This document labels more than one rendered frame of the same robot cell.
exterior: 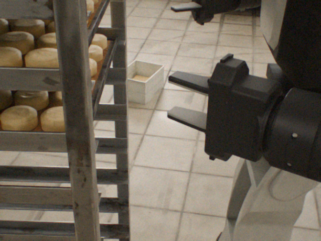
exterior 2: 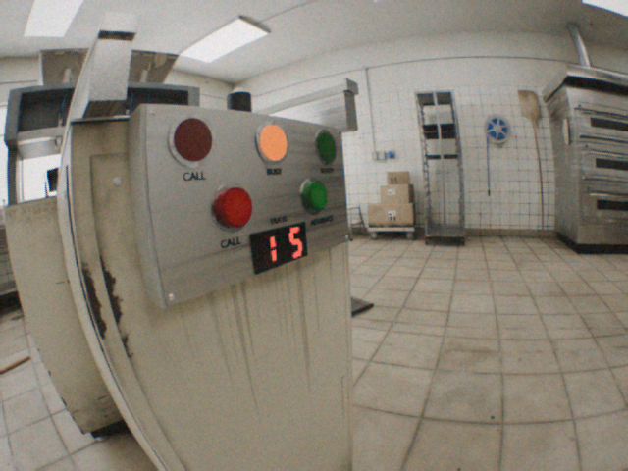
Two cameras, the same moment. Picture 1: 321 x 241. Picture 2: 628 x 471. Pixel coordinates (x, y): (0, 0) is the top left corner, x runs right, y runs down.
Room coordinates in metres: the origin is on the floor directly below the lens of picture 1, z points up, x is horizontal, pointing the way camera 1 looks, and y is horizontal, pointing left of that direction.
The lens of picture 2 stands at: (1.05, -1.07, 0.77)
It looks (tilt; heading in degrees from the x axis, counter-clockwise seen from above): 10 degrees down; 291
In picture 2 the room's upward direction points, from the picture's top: 4 degrees counter-clockwise
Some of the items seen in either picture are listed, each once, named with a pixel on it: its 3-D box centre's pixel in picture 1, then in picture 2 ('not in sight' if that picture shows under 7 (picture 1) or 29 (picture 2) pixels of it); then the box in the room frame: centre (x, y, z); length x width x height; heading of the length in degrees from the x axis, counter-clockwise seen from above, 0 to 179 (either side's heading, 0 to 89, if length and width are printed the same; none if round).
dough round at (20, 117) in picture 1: (19, 119); not in sight; (0.56, 0.20, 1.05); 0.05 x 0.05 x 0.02
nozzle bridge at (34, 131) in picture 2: not in sight; (96, 143); (2.02, -1.57, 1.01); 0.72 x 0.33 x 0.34; 72
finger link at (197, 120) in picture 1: (192, 121); not in sight; (0.49, -0.04, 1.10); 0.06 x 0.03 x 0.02; 59
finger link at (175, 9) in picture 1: (185, 9); not in sight; (0.95, -0.04, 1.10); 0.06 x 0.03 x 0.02; 119
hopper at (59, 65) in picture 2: not in sight; (100, 81); (2.02, -1.57, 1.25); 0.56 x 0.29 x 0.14; 72
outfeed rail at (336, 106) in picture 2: not in sight; (126, 182); (2.08, -1.74, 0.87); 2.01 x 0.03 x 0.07; 162
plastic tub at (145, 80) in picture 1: (140, 81); not in sight; (2.75, 0.16, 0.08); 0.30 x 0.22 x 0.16; 157
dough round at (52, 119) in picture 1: (58, 120); not in sight; (0.57, 0.15, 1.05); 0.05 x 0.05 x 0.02
